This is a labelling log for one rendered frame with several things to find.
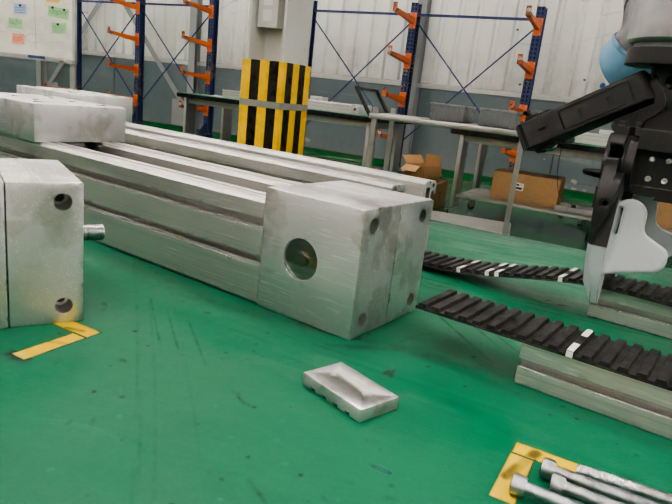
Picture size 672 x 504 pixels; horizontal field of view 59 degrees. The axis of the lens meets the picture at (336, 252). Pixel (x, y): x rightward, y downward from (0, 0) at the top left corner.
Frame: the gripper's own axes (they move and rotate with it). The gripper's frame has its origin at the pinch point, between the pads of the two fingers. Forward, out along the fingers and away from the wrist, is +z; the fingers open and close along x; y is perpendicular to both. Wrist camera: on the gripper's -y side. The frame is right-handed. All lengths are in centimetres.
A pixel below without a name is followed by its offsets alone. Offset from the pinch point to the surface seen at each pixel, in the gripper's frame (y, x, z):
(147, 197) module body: -33.9, -23.0, -3.5
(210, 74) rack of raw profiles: -732, 634, -17
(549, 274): -3.7, -1.7, 0.0
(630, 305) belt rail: 3.4, -1.3, 1.0
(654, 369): 7.4, -18.8, -0.4
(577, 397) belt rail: 3.9, -20.4, 2.2
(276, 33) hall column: -255, 243, -44
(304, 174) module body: -31.2, -4.0, -4.9
